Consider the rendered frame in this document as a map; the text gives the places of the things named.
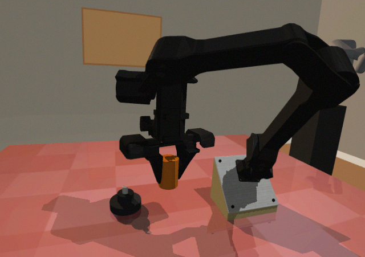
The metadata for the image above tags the orange knob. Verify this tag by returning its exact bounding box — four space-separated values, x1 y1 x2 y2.
159 154 179 190

